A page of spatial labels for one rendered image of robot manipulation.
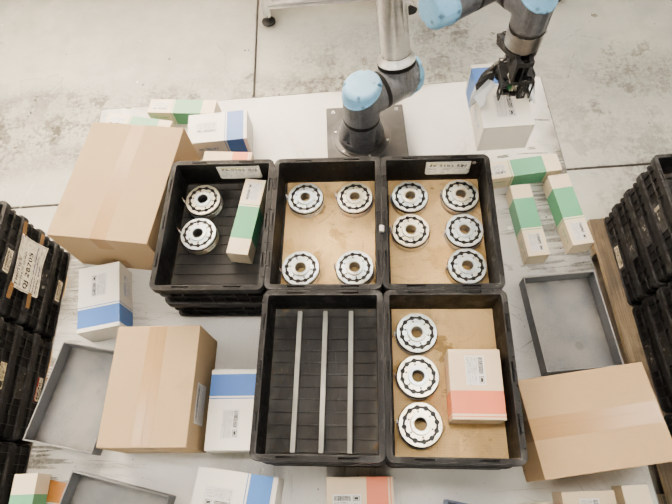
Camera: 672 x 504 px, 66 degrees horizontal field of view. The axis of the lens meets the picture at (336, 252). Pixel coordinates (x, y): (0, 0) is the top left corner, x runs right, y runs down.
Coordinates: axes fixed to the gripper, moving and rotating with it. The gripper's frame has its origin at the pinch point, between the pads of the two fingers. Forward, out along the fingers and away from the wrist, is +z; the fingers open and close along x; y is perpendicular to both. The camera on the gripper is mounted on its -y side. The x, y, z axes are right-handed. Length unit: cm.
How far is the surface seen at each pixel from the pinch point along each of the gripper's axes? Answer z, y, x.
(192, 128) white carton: 32, -25, -90
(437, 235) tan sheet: 27.6, 22.4, -14.9
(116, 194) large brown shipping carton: 21, 6, -106
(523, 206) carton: 34.7, 11.0, 12.8
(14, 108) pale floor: 112, -115, -224
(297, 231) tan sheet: 28, 18, -54
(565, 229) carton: 35.6, 19.1, 23.6
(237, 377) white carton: 31, 58, -71
